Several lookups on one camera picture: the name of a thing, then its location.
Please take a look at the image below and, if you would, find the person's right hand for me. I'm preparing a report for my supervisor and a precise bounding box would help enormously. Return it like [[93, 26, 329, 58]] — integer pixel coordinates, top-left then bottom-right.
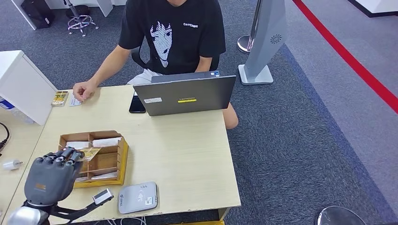
[[72, 80, 98, 102]]

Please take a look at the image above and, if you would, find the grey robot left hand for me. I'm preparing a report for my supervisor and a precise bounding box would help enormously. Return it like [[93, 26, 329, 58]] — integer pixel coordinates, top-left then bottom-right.
[[24, 147, 85, 207]]

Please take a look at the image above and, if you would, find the white blue ID card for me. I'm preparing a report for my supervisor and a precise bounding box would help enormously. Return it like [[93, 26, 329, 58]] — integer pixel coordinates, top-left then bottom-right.
[[69, 93, 82, 107]]

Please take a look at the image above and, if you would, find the gold patterned room key card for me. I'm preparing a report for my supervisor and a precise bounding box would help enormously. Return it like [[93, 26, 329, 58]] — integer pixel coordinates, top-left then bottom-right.
[[77, 147, 102, 162]]

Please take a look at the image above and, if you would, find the gold patterned card stack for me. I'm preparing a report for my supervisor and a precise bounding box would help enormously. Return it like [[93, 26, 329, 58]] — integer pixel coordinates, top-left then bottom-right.
[[51, 90, 69, 107]]

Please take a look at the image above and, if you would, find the brown cardboard card organizer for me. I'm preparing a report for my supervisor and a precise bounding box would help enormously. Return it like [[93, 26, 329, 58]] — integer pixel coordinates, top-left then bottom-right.
[[58, 130, 129, 189]]

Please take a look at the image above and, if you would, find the grey white card reader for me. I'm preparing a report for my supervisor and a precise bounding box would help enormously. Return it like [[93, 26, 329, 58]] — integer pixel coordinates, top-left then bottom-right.
[[118, 181, 159, 215]]

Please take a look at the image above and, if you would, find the person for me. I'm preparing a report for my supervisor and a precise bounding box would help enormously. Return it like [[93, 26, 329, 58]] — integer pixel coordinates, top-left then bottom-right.
[[72, 0, 239, 130]]

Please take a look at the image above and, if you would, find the white power adapter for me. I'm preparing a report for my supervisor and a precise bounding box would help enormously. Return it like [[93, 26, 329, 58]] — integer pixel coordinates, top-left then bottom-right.
[[2, 159, 23, 171]]

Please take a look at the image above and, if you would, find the light wooden desk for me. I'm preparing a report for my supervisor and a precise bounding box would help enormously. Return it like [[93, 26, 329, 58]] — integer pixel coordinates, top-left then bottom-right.
[[1, 84, 242, 225], [0, 107, 46, 215]]

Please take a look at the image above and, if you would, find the black smartphone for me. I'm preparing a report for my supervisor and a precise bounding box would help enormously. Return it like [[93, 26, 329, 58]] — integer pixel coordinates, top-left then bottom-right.
[[129, 94, 147, 114]]

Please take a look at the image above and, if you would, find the white cabinet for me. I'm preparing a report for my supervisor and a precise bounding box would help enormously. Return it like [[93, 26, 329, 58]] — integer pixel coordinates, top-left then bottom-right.
[[0, 50, 59, 126]]

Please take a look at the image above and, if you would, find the chrome stool base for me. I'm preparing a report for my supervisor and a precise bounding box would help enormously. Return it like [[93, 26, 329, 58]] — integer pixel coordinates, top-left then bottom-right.
[[63, 0, 100, 38]]

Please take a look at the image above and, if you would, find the clear bottle blue label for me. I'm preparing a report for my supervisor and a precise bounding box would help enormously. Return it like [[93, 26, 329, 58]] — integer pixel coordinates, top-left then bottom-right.
[[0, 97, 34, 125]]

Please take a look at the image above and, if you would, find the black bag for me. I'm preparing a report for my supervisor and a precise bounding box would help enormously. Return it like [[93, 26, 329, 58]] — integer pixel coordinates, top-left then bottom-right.
[[20, 0, 55, 30]]

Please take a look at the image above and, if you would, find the grey laptop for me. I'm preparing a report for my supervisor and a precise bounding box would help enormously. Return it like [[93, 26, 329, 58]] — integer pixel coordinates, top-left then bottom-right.
[[133, 70, 237, 117]]

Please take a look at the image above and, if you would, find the grey kiosk stand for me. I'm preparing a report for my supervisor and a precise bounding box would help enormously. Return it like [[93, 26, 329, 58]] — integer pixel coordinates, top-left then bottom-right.
[[237, 0, 287, 85]]

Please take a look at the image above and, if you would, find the red floor tape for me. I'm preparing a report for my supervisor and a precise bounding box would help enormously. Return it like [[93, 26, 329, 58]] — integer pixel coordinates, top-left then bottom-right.
[[292, 0, 398, 114]]

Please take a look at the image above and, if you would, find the chrome round base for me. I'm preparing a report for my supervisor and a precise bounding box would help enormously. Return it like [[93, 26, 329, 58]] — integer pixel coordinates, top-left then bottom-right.
[[315, 205, 367, 225]]

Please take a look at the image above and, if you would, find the white platform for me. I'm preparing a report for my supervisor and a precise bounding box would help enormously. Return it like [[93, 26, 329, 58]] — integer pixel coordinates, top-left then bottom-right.
[[347, 0, 398, 18]]

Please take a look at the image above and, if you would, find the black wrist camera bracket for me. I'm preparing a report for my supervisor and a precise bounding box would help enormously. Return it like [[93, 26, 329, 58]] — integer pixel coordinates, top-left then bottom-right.
[[46, 198, 98, 220]]

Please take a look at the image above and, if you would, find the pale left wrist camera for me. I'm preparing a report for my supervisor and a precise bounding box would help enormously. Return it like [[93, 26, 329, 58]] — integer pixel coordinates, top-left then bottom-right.
[[92, 188, 114, 206]]

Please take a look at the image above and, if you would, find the black cable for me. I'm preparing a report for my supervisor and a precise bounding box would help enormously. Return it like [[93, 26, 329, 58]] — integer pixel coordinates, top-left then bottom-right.
[[0, 122, 11, 152]]

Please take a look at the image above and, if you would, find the white cable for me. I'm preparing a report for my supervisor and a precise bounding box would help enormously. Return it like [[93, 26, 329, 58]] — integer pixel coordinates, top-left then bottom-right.
[[107, 216, 147, 225]]

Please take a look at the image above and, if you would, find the chrome stanchion post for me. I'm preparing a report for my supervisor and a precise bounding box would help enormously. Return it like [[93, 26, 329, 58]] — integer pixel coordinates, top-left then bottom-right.
[[237, 0, 263, 54]]

